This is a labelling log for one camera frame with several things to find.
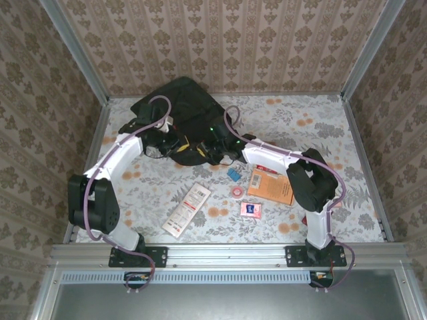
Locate blue binder clips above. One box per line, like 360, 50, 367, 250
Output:
226, 164, 244, 183

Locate black backpack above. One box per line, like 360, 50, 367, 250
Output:
129, 76, 235, 168

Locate red notebook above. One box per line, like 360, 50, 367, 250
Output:
256, 163, 280, 175

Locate white red package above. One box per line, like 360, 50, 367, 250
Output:
161, 181, 213, 239

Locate orange book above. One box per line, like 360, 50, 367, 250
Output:
246, 168, 296, 207

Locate pink white small packet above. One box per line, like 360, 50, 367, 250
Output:
240, 201, 262, 219

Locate grey metal panel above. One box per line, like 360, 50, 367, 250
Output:
31, 269, 422, 320

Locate left gripper thin black cable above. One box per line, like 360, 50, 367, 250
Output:
143, 146, 168, 160

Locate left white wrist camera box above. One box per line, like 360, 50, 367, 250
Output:
155, 115, 175, 132

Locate aluminium table side rail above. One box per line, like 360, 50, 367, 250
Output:
62, 99, 111, 244
341, 95, 395, 243

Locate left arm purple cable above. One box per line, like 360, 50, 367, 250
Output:
83, 95, 173, 291

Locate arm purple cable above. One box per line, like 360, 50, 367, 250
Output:
222, 105, 356, 291
83, 95, 173, 291

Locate aluminium mounting rail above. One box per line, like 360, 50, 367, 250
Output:
49, 242, 407, 268

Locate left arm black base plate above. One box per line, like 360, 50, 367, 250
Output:
108, 246, 168, 269

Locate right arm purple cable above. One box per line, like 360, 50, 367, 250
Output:
222, 105, 356, 291

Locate aluminium frame post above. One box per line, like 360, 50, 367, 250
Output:
39, 0, 111, 105
340, 0, 407, 101

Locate grey slotted cable duct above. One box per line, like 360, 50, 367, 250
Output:
61, 270, 336, 285

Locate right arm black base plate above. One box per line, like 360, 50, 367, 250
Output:
285, 245, 348, 269

